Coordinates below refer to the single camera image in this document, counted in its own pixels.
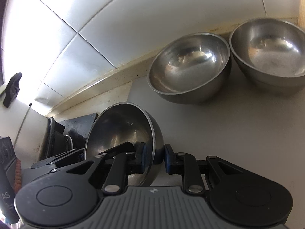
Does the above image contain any steel bowl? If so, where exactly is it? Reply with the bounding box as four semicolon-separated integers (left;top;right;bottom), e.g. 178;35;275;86
229;18;304;96
84;102;164;186
147;33;232;104

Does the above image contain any black wall hook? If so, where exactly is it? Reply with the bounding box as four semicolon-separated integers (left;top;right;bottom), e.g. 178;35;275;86
3;72;22;108

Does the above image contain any black gas stove top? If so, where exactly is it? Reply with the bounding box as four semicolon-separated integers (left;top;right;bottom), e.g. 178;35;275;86
39;113;98;160

